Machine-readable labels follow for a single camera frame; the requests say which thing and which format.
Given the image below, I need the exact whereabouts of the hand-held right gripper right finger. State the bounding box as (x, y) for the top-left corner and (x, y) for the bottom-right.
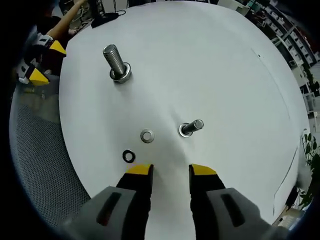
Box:
(188, 163), (288, 240)

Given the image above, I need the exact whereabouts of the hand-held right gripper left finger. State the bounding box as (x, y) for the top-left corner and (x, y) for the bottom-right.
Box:
(62, 163), (155, 240)

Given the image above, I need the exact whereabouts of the large threaded stud bolt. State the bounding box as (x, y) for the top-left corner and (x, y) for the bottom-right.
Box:
(102, 44), (133, 85)

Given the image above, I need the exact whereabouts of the small bright steel washer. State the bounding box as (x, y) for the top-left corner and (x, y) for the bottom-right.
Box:
(139, 128), (155, 144)

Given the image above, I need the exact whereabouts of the small threaded stud bolt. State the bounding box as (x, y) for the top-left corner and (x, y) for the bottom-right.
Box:
(178, 119), (205, 138)

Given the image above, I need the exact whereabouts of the large steel washer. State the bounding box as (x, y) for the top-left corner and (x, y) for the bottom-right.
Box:
(109, 62), (133, 85)

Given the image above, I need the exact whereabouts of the black computer mouse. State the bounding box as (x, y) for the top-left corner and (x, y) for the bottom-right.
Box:
(90, 12), (120, 29)

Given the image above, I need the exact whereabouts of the grey mesh office chair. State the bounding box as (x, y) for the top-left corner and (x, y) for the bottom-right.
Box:
(9, 82), (92, 226)

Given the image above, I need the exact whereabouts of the green potted plant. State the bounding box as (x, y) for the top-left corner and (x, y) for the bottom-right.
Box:
(298, 128), (320, 208)

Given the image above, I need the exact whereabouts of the shelving unit with white bins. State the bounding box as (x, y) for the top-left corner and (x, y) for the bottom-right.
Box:
(262, 4), (320, 71)

